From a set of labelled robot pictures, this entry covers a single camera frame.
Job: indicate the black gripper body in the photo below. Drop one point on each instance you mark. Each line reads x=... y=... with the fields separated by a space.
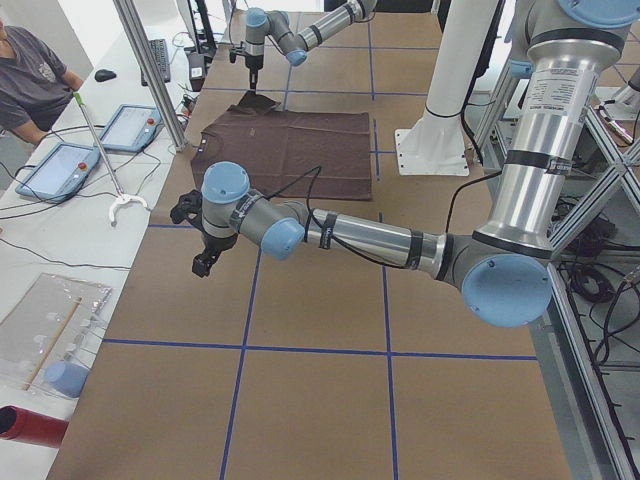
x=254 y=63
x=218 y=243

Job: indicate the dark brown t-shirt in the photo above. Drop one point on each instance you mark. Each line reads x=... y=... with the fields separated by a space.
x=276 y=146

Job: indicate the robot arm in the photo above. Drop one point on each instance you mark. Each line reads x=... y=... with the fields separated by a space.
x=261 y=24
x=380 y=71

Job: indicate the white reacher grabber stick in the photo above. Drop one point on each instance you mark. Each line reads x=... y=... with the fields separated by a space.
x=122 y=199

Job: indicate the far blue teach pendant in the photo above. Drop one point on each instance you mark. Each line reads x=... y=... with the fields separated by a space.
x=130 y=129

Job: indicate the blue teach pendant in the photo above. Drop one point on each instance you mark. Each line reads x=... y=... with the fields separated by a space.
x=130 y=129
x=60 y=174

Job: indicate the black keyboard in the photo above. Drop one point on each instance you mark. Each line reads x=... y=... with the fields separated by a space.
x=160 y=55

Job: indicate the near blue teach pendant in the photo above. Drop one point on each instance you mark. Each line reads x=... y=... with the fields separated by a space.
x=60 y=174

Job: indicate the black computer mouse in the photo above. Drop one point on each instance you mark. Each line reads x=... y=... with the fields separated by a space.
x=103 y=75

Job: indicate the clear plastic bag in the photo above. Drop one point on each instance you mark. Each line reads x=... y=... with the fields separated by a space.
x=58 y=319

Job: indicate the blue plastic cap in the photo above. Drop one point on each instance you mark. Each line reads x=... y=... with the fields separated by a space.
x=67 y=378

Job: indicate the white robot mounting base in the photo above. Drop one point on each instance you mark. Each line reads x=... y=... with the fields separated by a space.
x=435 y=144

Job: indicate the seated person grey shirt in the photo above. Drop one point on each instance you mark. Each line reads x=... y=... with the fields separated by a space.
x=36 y=85

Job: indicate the red cylinder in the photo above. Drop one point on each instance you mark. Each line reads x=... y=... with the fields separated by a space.
x=26 y=426

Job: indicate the aluminium frame post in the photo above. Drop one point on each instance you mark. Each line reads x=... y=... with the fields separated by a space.
x=139 y=43

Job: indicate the aluminium frame rack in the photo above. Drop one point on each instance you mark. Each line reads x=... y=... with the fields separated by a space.
x=590 y=336

